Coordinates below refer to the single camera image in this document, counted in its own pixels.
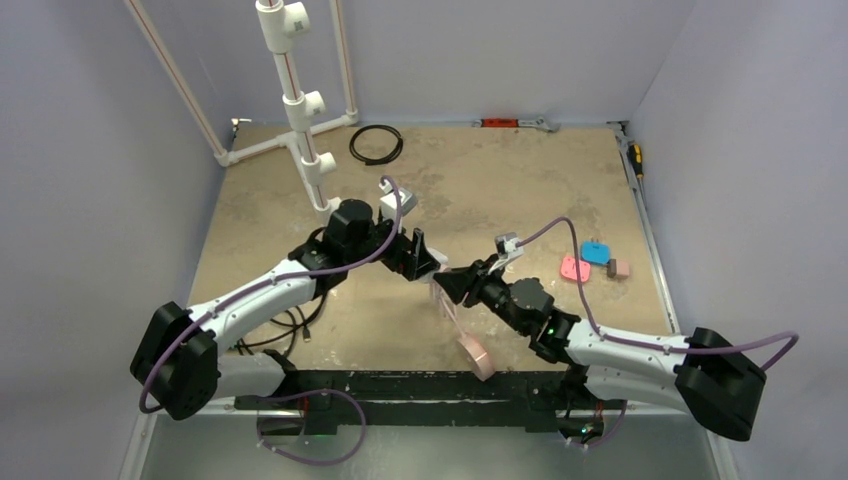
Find pink round puck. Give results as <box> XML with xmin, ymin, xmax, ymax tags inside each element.
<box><xmin>458</xmin><ymin>334</ymin><xmax>495</xmax><ymax>382</ymax></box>

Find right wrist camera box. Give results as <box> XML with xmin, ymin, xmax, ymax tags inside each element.
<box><xmin>493</xmin><ymin>232</ymin><xmax>524</xmax><ymax>269</ymax></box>

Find small pink brown plug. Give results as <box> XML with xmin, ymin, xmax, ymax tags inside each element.
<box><xmin>606</xmin><ymin>258</ymin><xmax>632</xmax><ymax>280</ymax></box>

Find white PVC pipe frame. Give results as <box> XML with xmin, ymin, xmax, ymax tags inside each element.
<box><xmin>125</xmin><ymin>1</ymin><xmax>359</xmax><ymax>224</ymax></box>

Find blue plug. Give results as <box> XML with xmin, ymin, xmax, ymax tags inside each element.
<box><xmin>580</xmin><ymin>241</ymin><xmax>612</xmax><ymax>266</ymax></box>

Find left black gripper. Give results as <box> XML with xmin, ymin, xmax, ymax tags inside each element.
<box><xmin>345</xmin><ymin>210</ymin><xmax>438</xmax><ymax>280</ymax></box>

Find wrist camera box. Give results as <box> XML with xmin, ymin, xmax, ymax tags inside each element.
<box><xmin>378</xmin><ymin>182</ymin><xmax>418</xmax><ymax>219</ymax></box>
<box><xmin>493</xmin><ymin>232</ymin><xmax>524</xmax><ymax>269</ymax></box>

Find red adjustable wrench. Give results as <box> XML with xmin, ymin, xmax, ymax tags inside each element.
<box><xmin>472</xmin><ymin>117</ymin><xmax>560</xmax><ymax>133</ymax></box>

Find yellow black screwdriver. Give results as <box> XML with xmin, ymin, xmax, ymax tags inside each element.
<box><xmin>627</xmin><ymin>142</ymin><xmax>644</xmax><ymax>180</ymax></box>

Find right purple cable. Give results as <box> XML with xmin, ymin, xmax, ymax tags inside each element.
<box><xmin>513</xmin><ymin>217</ymin><xmax>800</xmax><ymax>452</ymax></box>

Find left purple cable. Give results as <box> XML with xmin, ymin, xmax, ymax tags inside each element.
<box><xmin>137</xmin><ymin>174</ymin><xmax>404</xmax><ymax>468</ymax></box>

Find black USB cable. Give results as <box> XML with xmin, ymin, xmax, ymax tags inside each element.
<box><xmin>235</xmin><ymin>298</ymin><xmax>327</xmax><ymax>356</ymax></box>

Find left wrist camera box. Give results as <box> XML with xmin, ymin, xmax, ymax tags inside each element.
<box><xmin>378</xmin><ymin>182</ymin><xmax>418</xmax><ymax>219</ymax></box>

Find pink coiled cable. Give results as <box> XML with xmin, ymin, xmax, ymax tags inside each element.
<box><xmin>429</xmin><ymin>283</ymin><xmax>469</xmax><ymax>339</ymax></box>

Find black cable ring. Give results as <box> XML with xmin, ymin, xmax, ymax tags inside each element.
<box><xmin>349</xmin><ymin>124</ymin><xmax>404</xmax><ymax>166</ymax></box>

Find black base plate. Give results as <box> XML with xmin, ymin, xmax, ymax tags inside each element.
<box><xmin>235</xmin><ymin>370</ymin><xmax>598</xmax><ymax>435</ymax></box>

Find aluminium frame rail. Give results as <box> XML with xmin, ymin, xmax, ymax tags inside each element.
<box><xmin>609</xmin><ymin>121</ymin><xmax>723</xmax><ymax>425</ymax></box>

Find white cube socket adapter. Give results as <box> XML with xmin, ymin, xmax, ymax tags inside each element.
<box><xmin>427</xmin><ymin>247</ymin><xmax>449</xmax><ymax>269</ymax></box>

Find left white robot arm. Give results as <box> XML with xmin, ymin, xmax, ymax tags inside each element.
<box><xmin>130</xmin><ymin>197</ymin><xmax>447</xmax><ymax>420</ymax></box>

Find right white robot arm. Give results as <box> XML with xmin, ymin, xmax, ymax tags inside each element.
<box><xmin>433</xmin><ymin>261</ymin><xmax>767</xmax><ymax>442</ymax></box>

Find purple cable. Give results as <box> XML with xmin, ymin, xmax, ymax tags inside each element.
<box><xmin>137</xmin><ymin>174</ymin><xmax>404</xmax><ymax>468</ymax></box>
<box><xmin>513</xmin><ymin>217</ymin><xmax>800</xmax><ymax>452</ymax></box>

